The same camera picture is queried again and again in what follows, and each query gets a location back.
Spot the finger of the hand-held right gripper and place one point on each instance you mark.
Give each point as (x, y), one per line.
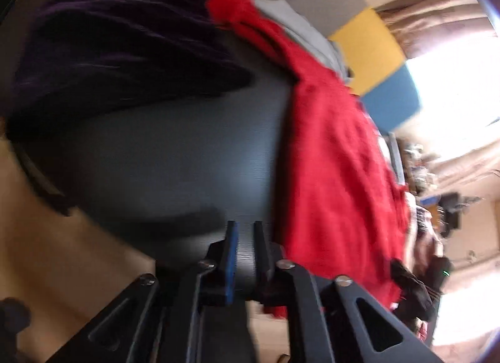
(410, 288)

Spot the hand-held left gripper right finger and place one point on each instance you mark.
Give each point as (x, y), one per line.
(261, 253)

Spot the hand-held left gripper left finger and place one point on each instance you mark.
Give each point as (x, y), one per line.
(232, 253)

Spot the red ribbed knit sweater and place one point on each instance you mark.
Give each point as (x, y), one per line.
(332, 152)

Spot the dark purple leopard-trim garment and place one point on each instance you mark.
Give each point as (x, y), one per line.
(117, 54)

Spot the black monitor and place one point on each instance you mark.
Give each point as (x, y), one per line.
(449, 214)

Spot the beige floral curtain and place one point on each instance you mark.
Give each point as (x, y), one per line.
(441, 19)
(468, 171)

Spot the bright window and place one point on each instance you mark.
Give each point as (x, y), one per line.
(457, 93)

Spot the light grey garment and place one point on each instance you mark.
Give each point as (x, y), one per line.
(297, 31)

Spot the grey yellow blue sofa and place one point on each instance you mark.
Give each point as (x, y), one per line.
(371, 50)

